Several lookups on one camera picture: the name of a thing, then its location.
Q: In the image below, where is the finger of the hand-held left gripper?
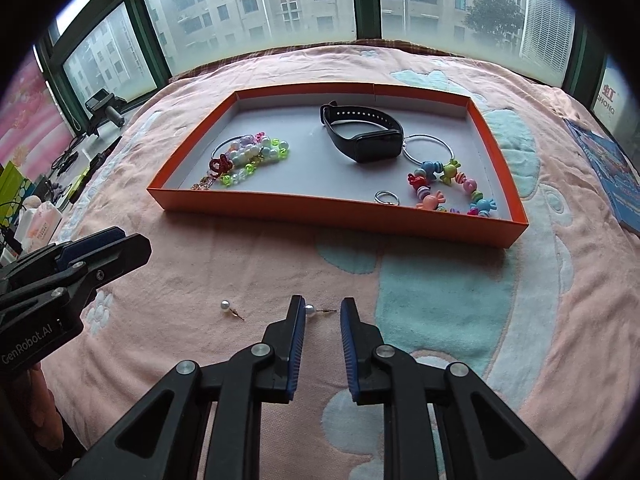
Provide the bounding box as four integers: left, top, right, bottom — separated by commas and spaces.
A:
0, 226, 126, 283
0, 233, 152, 312

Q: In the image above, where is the pearl and colourful bead strand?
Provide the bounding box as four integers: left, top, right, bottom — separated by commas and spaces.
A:
215, 132, 292, 188

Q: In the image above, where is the blue illustrated book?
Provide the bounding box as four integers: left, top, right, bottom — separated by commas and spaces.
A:
563, 117, 640, 233

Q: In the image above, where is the orange shallow cardboard tray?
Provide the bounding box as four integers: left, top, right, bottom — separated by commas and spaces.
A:
146, 83, 530, 249

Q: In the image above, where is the green patterned box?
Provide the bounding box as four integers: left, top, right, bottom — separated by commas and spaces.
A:
0, 160, 36, 228

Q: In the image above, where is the black smart band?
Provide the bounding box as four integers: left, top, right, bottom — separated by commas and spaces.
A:
320, 101, 404, 163

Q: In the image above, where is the grey apartment building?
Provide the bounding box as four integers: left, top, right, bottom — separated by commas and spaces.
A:
62, 0, 526, 106

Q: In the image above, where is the green window frame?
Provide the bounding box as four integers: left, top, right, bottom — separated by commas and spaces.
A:
35, 0, 608, 126

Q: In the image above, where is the thin metal hoop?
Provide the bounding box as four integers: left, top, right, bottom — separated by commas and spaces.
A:
402, 133, 456, 166
212, 135, 251, 158

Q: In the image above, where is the person's left hand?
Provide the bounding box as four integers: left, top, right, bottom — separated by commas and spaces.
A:
27, 360, 66, 451

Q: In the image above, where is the black cable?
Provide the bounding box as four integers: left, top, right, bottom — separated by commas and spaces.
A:
52, 150, 81, 176

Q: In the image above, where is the black camera on grip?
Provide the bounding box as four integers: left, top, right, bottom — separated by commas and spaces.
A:
84, 88, 126, 136

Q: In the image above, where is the white louvred shutter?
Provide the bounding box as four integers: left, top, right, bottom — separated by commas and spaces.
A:
520, 0, 576, 73

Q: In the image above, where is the white tissue packet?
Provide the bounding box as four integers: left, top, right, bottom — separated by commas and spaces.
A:
15, 200, 63, 251

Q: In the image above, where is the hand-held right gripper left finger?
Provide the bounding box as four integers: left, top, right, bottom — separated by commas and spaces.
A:
60, 295, 307, 480

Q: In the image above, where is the colourful candy bead bracelet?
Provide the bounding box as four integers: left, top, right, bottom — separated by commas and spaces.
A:
407, 158, 497, 217

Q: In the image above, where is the pink wall poster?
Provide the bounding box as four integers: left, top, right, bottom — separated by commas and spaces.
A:
0, 50, 71, 171

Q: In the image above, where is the green tree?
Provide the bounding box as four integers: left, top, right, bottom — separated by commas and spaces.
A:
465, 0, 526, 51

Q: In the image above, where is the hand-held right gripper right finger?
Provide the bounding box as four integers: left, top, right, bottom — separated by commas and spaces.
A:
340, 297, 578, 480

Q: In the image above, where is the white sign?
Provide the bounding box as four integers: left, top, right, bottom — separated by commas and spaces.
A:
592, 67, 626, 116

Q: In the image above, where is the black and green tool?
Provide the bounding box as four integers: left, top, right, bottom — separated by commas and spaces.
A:
67, 135, 123, 206

